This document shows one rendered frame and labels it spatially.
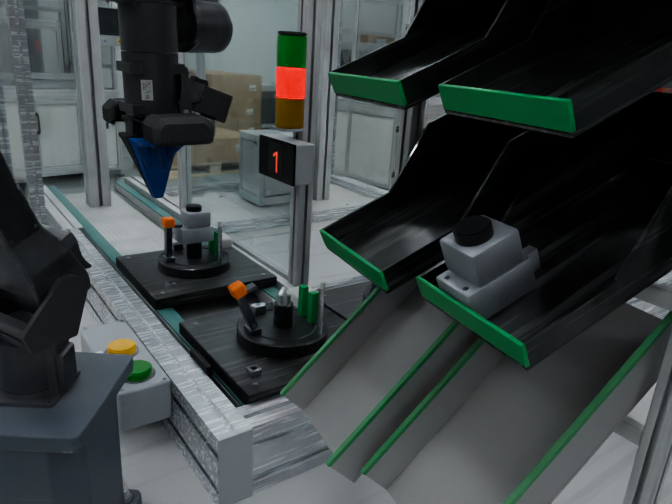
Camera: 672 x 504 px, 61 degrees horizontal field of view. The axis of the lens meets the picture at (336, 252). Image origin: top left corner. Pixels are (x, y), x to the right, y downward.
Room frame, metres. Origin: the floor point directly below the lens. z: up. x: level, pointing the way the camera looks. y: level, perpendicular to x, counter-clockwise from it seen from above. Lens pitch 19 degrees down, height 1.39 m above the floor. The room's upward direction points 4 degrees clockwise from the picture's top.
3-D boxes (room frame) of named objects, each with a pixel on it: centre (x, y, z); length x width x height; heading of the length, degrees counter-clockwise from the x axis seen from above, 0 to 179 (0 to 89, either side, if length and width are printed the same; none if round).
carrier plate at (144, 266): (1.06, 0.28, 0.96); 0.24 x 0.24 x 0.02; 37
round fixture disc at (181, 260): (1.06, 0.28, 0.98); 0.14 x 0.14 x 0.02
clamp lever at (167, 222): (1.03, 0.31, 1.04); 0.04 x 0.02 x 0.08; 127
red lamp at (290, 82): (1.01, 0.10, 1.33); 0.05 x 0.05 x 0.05
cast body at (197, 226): (1.07, 0.27, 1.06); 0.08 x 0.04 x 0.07; 127
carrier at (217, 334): (0.79, 0.07, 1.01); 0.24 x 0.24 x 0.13; 37
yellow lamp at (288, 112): (1.01, 0.10, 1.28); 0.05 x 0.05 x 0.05
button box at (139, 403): (0.73, 0.30, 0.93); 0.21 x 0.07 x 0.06; 37
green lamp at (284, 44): (1.01, 0.10, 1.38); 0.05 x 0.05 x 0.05
